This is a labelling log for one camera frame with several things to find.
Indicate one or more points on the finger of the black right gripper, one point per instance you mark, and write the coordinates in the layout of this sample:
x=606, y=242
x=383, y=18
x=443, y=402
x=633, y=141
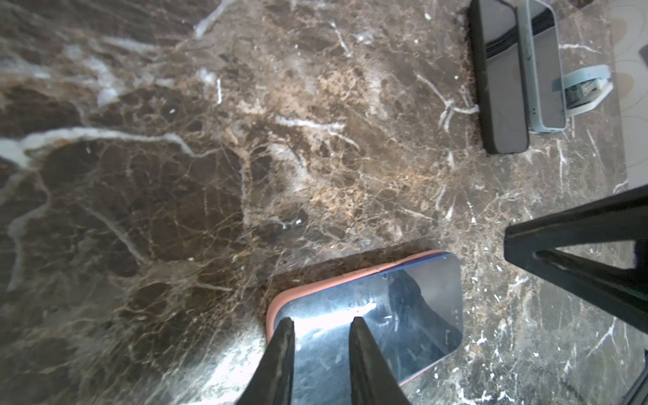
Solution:
x=537, y=247

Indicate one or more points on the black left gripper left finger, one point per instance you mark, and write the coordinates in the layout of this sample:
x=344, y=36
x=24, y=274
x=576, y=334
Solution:
x=272, y=382

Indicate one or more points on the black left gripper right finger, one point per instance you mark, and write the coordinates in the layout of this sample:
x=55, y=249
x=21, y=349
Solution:
x=371, y=380

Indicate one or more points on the pink phone case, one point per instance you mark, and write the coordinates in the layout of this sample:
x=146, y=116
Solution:
x=324, y=283

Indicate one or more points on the dark blue smartphone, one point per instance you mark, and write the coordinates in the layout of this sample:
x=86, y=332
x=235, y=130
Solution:
x=379, y=319

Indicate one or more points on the black phone case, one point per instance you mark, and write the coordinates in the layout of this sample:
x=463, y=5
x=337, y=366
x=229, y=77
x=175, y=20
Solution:
x=478, y=81

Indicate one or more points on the light blue phone case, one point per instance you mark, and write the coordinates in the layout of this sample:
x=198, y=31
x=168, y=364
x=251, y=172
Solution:
x=529, y=69

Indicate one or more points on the black smartphone gold edge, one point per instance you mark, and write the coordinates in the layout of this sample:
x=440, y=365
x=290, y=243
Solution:
x=503, y=81

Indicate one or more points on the blue smartphone black screen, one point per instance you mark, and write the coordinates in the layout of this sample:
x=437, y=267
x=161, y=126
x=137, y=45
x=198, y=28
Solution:
x=548, y=67

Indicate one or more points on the light blue white stapler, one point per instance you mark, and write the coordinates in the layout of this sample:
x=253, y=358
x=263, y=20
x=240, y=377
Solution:
x=585, y=89

